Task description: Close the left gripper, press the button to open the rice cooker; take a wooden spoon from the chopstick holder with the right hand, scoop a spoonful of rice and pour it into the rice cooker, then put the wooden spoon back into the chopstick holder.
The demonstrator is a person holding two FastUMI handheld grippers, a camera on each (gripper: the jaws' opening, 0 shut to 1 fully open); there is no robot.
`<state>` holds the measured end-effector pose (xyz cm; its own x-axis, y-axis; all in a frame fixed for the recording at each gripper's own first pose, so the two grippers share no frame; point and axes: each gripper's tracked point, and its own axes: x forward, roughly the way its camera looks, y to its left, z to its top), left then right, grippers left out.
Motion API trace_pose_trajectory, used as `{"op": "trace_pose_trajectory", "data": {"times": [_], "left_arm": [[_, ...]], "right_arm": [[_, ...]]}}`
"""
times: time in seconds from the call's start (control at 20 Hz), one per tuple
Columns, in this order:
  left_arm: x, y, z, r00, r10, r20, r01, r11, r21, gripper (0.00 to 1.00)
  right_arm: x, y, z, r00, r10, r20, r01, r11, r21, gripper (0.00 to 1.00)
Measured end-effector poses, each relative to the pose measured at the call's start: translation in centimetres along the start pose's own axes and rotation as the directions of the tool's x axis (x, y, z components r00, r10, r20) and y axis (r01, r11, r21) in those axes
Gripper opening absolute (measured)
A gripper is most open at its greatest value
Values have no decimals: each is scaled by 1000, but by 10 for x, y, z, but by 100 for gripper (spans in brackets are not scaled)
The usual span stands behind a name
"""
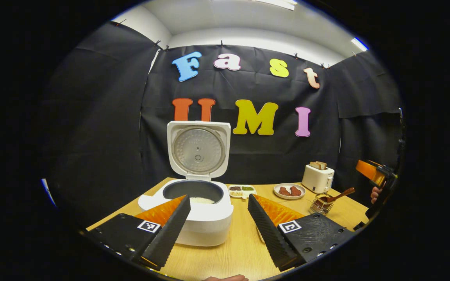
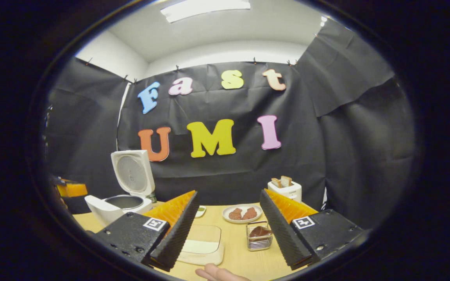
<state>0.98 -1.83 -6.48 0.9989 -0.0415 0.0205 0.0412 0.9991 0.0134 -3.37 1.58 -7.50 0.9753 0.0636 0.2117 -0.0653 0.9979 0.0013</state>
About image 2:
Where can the white divided grain dish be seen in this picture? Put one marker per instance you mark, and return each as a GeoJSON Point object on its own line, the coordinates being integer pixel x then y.
{"type": "Point", "coordinates": [200, 212]}

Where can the small ceiling light panel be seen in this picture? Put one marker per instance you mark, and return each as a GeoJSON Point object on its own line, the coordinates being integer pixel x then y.
{"type": "Point", "coordinates": [323, 21]}

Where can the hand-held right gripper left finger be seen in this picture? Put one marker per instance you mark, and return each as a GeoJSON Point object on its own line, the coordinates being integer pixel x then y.
{"type": "Point", "coordinates": [174, 238]}

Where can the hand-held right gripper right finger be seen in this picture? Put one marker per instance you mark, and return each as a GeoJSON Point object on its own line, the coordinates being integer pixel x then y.
{"type": "Point", "coordinates": [283, 234]}

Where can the white rice cooker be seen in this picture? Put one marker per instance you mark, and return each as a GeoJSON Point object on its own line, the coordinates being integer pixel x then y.
{"type": "Point", "coordinates": [108, 210]}

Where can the black backdrop cloth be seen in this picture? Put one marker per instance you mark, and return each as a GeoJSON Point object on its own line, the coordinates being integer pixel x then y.
{"type": "Point", "coordinates": [229, 171]}

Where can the clear box of rice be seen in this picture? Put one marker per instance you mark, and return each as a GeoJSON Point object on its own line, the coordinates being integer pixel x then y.
{"type": "Point", "coordinates": [203, 248]}

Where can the white round plate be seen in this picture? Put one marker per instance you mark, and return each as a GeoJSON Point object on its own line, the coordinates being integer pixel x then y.
{"type": "Point", "coordinates": [244, 221]}

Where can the white toaster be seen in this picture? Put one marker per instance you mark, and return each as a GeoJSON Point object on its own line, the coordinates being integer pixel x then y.
{"type": "Point", "coordinates": [289, 192]}

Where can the toast slice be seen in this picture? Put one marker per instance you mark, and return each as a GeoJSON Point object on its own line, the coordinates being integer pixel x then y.
{"type": "Point", "coordinates": [276, 183]}
{"type": "Point", "coordinates": [286, 181]}

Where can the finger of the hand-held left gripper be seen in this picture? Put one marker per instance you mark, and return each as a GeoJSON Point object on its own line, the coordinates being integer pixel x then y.
{"type": "Point", "coordinates": [74, 190]}

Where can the brown meat piece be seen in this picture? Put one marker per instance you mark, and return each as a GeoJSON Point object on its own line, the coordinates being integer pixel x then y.
{"type": "Point", "coordinates": [235, 214]}
{"type": "Point", "coordinates": [249, 213]}

